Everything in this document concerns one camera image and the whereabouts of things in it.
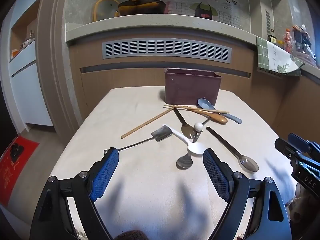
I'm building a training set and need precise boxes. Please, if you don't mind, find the cartoon wall poster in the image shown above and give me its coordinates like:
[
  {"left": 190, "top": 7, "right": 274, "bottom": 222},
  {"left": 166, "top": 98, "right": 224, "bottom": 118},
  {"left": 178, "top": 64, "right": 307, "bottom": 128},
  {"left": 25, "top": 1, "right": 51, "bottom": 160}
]
[{"left": 147, "top": 0, "right": 240, "bottom": 20}]

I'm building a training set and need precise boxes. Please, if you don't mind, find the white cabinet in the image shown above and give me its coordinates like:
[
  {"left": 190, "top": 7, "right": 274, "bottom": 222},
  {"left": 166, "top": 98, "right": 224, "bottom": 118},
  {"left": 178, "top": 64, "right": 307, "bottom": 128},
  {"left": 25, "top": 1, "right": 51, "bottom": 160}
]
[{"left": 0, "top": 0, "right": 54, "bottom": 132}]

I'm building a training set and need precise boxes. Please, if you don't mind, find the dark brown textured object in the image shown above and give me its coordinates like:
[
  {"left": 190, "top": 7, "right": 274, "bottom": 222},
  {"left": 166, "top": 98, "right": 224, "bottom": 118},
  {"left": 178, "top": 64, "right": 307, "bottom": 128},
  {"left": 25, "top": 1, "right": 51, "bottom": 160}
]
[{"left": 115, "top": 229, "right": 148, "bottom": 240}]

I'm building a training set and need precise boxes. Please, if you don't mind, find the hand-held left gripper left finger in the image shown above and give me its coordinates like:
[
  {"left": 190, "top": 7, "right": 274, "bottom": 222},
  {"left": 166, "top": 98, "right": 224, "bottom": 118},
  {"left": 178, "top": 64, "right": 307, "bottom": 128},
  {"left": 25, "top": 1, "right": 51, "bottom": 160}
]
[{"left": 29, "top": 147, "right": 120, "bottom": 240}]

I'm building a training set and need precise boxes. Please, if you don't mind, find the black rack with clutter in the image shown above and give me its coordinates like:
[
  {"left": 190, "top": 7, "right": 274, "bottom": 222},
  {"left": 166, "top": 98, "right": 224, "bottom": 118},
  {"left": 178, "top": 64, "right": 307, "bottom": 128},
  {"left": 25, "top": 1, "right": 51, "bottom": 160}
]
[{"left": 292, "top": 24, "right": 318, "bottom": 67}]

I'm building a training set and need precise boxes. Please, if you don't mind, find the round metal spoon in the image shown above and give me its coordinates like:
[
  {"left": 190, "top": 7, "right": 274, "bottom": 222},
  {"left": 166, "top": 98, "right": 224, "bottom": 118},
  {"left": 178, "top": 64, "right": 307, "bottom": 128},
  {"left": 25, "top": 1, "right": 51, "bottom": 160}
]
[{"left": 176, "top": 120, "right": 210, "bottom": 170}]

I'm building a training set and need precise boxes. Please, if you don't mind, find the maroon plastic utensil holder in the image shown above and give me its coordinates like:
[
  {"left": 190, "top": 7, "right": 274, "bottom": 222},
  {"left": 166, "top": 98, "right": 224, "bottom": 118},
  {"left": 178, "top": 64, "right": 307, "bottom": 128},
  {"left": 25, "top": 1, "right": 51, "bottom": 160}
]
[{"left": 164, "top": 68, "right": 222, "bottom": 105}]

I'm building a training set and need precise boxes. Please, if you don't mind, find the grey vent grille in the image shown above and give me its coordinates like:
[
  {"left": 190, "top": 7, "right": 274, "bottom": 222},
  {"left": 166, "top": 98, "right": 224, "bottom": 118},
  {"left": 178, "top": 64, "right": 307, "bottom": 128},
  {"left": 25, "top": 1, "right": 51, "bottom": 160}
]
[{"left": 102, "top": 39, "right": 232, "bottom": 62}]

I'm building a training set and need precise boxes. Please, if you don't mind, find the white plastic spoon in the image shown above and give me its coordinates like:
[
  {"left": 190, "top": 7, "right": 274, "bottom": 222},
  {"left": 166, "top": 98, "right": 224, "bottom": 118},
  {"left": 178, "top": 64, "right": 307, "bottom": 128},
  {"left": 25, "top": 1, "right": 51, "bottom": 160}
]
[{"left": 161, "top": 124, "right": 207, "bottom": 157}]

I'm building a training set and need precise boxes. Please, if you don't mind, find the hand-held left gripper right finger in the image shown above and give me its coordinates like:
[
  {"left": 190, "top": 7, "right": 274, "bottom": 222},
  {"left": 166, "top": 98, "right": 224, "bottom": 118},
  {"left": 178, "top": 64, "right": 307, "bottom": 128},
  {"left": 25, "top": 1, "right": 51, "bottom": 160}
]
[{"left": 202, "top": 148, "right": 293, "bottom": 240}]

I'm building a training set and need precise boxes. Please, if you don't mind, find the beige tablecloth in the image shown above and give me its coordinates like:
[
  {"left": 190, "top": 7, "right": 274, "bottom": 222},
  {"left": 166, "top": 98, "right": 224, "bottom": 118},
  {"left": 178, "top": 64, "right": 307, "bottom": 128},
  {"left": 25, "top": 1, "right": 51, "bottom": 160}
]
[{"left": 49, "top": 87, "right": 298, "bottom": 240}]

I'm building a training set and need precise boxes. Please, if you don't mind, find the dark brown long spoon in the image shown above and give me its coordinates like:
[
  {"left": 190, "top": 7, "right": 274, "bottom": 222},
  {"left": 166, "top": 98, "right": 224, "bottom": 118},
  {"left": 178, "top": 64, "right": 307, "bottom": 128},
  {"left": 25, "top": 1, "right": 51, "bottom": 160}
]
[{"left": 205, "top": 126, "right": 259, "bottom": 172}]

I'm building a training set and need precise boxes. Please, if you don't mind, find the grey stone kitchen counter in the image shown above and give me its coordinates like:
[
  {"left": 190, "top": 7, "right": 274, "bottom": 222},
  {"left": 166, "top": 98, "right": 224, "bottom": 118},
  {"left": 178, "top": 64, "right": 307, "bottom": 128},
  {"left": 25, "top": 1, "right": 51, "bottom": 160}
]
[{"left": 65, "top": 14, "right": 320, "bottom": 85}]

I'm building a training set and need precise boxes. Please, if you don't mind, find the yellow-rimmed glass lid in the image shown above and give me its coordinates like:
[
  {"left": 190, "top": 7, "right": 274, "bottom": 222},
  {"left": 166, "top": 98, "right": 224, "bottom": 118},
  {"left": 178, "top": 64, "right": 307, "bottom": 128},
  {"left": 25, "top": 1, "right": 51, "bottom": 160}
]
[{"left": 94, "top": 0, "right": 121, "bottom": 23}]

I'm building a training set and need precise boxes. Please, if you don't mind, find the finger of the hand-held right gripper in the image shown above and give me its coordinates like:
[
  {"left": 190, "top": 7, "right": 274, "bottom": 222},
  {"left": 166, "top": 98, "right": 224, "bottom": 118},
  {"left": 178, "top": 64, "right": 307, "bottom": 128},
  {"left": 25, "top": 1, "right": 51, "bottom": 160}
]
[
  {"left": 274, "top": 138, "right": 300, "bottom": 159},
  {"left": 287, "top": 133, "right": 320, "bottom": 155}
]

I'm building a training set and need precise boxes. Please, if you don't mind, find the green checked cloth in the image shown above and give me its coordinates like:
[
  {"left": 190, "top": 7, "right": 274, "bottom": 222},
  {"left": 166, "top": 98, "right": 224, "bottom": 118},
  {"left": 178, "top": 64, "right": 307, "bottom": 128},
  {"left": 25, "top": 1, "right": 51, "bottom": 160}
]
[{"left": 255, "top": 36, "right": 305, "bottom": 77}]

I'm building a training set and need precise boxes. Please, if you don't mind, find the wooden spoon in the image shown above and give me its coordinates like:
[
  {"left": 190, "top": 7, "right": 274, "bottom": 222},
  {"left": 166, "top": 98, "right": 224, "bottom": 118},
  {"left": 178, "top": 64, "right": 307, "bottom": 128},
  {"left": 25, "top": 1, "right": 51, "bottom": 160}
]
[{"left": 183, "top": 105, "right": 228, "bottom": 125}]

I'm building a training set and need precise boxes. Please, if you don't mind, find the orange bottle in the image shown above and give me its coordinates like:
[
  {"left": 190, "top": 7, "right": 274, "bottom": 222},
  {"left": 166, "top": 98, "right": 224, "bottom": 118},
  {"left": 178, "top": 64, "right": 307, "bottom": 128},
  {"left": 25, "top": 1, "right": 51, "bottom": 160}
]
[{"left": 284, "top": 27, "right": 293, "bottom": 54}]

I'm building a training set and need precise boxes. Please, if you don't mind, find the wooden chopstick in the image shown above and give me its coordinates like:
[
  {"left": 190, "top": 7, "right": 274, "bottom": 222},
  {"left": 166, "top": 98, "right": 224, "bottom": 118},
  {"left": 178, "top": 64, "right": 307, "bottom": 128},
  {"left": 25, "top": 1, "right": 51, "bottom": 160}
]
[
  {"left": 121, "top": 107, "right": 177, "bottom": 139},
  {"left": 164, "top": 104, "right": 230, "bottom": 114}
]

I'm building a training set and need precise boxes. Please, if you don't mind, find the red floor mat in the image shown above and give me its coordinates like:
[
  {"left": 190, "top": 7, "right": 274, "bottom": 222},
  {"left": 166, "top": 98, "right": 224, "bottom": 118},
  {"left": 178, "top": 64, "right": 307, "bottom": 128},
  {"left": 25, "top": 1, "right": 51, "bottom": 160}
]
[{"left": 0, "top": 135, "right": 40, "bottom": 205}]

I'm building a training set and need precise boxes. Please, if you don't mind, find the dark slim metal spoon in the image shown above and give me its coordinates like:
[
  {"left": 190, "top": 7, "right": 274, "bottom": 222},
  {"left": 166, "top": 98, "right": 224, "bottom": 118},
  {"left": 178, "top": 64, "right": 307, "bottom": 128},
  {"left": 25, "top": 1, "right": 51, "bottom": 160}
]
[{"left": 173, "top": 107, "right": 195, "bottom": 139}]

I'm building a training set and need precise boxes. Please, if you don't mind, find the flat square metal spoon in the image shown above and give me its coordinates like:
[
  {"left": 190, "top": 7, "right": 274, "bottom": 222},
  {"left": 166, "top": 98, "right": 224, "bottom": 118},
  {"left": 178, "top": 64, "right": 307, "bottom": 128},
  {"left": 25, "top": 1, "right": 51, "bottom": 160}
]
[{"left": 104, "top": 127, "right": 173, "bottom": 154}]

